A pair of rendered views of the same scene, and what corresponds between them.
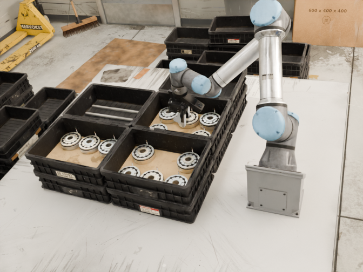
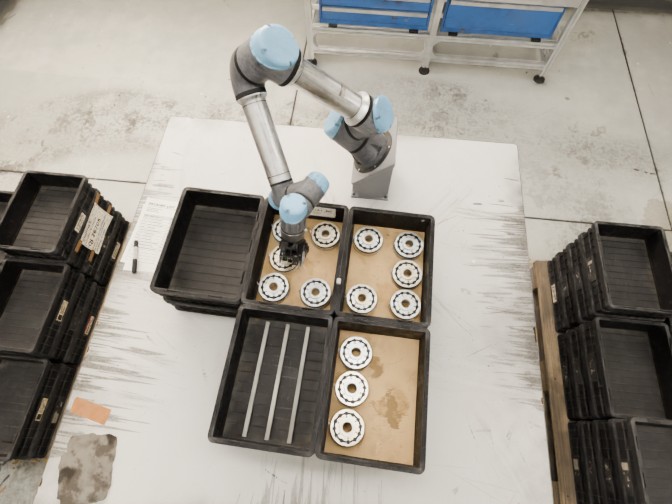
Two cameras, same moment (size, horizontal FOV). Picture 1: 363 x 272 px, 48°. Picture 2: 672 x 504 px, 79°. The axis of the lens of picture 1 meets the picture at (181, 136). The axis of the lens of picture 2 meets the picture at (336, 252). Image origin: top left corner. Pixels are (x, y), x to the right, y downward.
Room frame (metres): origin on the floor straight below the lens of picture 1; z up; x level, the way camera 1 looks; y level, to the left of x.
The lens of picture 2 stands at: (1.61, 0.55, 2.16)
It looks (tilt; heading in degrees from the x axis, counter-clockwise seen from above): 66 degrees down; 250
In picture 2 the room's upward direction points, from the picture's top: straight up
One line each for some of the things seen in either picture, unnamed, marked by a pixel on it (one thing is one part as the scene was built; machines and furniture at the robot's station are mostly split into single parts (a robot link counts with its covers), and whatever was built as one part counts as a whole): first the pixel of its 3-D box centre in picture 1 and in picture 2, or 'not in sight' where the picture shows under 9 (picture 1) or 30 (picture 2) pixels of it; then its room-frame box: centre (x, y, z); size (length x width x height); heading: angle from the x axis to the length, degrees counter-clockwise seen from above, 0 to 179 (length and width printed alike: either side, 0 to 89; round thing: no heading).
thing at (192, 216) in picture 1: (162, 182); not in sight; (1.27, 0.12, 0.76); 0.40 x 0.30 x 0.12; 62
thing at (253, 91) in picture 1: (239, 85); (158, 234); (2.03, -0.39, 0.70); 0.33 x 0.23 x 0.01; 64
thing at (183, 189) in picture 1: (156, 156); (387, 264); (1.27, 0.12, 0.92); 0.40 x 0.30 x 0.02; 62
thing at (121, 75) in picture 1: (115, 74); (85, 469); (2.39, 0.37, 0.71); 0.22 x 0.19 x 0.01; 64
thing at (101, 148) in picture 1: (108, 145); (356, 352); (1.47, 0.34, 0.86); 0.10 x 0.10 x 0.01
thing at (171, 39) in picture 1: (193, 52); not in sight; (3.25, -0.22, 0.31); 0.40 x 0.30 x 0.34; 64
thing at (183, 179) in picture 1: (175, 183); (408, 244); (1.15, 0.06, 0.86); 0.10 x 0.10 x 0.01
